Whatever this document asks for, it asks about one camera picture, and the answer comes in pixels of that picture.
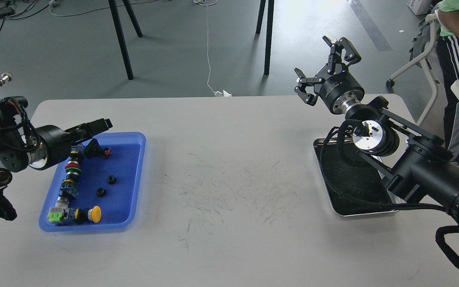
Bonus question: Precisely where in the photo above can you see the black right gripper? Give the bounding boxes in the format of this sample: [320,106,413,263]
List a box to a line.
[294,36,365,114]

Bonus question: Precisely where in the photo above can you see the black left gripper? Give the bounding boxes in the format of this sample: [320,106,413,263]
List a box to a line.
[28,118,113,170]

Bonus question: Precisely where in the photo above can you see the small black gear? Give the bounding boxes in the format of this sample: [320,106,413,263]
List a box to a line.
[95,188,107,197]
[107,175,117,185]

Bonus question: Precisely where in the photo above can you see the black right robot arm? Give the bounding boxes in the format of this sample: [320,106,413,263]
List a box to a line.
[294,36,459,269]

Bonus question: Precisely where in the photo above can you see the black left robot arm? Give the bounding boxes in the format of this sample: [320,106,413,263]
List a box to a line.
[0,73,112,225]

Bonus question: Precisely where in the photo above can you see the blue plastic tray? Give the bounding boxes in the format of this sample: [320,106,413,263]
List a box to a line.
[39,132,146,232]

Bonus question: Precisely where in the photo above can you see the silver metal tray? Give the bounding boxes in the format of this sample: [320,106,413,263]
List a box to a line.
[313,138,400,218]

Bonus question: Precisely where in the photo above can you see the red green push button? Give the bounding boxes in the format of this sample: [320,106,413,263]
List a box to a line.
[64,159,82,179]

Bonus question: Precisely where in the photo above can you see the yellow mushroom push button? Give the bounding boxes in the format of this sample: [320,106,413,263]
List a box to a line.
[73,206,102,224]

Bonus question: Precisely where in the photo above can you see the black stand legs right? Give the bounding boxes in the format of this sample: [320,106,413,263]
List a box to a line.
[255,0,275,76]

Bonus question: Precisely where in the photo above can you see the black stand legs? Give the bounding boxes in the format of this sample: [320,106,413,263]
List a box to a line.
[108,0,143,81]
[255,0,275,76]

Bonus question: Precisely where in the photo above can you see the white rolling chair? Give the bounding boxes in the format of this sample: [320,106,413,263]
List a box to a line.
[386,7,441,125]

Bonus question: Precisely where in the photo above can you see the black stand legs left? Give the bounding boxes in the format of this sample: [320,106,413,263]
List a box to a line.
[108,0,143,81]

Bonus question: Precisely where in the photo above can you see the blue yellow switch block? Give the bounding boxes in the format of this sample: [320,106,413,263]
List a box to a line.
[70,143,85,162]

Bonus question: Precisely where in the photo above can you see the black red switch component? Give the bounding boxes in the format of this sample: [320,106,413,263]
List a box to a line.
[84,138,112,159]

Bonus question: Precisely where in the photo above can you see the green white switch block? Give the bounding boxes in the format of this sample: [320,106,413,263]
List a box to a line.
[47,201,69,226]

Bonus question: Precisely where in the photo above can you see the white floor cable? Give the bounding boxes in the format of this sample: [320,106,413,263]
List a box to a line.
[193,0,232,97]

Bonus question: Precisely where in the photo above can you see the black floor cables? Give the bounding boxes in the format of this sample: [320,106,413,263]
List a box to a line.
[0,0,61,62]

